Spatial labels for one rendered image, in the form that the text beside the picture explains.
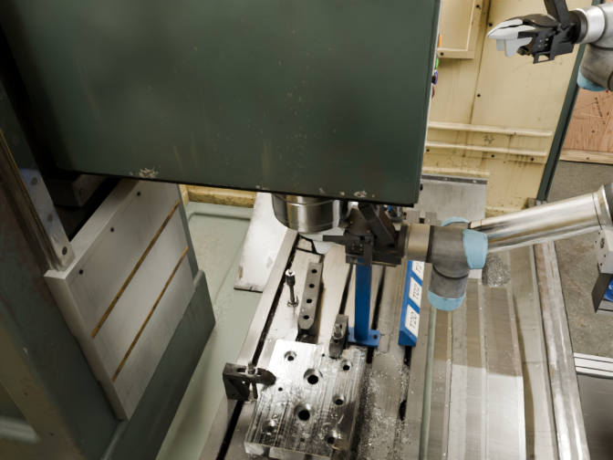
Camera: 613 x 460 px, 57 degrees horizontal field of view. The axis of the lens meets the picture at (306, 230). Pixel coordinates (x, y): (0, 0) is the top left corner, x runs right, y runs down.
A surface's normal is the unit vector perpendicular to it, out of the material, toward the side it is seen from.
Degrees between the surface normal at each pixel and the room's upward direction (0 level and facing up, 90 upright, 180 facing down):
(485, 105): 90
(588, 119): 90
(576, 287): 0
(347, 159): 90
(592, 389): 0
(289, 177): 90
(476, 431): 8
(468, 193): 25
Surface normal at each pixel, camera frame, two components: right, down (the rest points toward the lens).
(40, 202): 0.97, 0.11
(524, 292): -0.33, -0.76
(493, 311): -0.01, -0.84
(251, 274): -0.13, -0.44
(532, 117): -0.22, 0.64
